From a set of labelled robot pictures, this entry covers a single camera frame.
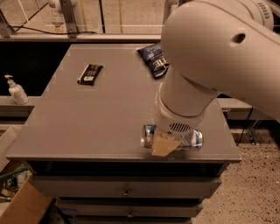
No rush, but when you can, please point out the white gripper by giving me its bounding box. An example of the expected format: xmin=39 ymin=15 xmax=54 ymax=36
xmin=151 ymin=93 xmax=205 ymax=157

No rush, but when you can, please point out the dented Red Bull can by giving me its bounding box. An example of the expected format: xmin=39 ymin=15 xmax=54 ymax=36
xmin=141 ymin=124 xmax=204 ymax=151

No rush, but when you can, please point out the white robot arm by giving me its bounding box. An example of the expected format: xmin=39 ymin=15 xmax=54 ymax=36
xmin=152 ymin=0 xmax=280 ymax=157

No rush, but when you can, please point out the grey drawer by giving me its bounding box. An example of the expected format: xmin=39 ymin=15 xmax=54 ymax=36
xmin=31 ymin=176 xmax=221 ymax=199
xmin=56 ymin=199 xmax=202 ymax=218

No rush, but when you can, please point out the grey drawer cabinet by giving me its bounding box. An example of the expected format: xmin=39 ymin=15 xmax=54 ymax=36
xmin=7 ymin=44 xmax=241 ymax=224

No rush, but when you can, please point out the blue Kettle chips bag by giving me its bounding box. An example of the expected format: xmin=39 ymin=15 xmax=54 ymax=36
xmin=136 ymin=43 xmax=169 ymax=79

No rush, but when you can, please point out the black snack bar wrapper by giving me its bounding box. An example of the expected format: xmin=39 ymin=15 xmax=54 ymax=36
xmin=77 ymin=64 xmax=103 ymax=86

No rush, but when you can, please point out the top grey drawer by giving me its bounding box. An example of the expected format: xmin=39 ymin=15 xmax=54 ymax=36
xmin=31 ymin=176 xmax=221 ymax=199

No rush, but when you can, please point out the cardboard box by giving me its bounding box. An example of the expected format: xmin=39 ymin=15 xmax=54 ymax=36
xmin=0 ymin=178 xmax=53 ymax=224

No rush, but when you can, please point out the white pump soap bottle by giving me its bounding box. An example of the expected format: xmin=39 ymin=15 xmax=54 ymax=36
xmin=5 ymin=74 xmax=29 ymax=105

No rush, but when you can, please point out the black cable on ledge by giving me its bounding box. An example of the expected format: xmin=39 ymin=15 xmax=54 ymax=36
xmin=8 ymin=25 xmax=99 ymax=36

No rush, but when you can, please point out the green hose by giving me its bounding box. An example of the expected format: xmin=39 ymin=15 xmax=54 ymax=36
xmin=0 ymin=165 xmax=30 ymax=181

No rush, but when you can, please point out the grey metal railing post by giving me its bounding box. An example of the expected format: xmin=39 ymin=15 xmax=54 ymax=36
xmin=59 ymin=0 xmax=78 ymax=39

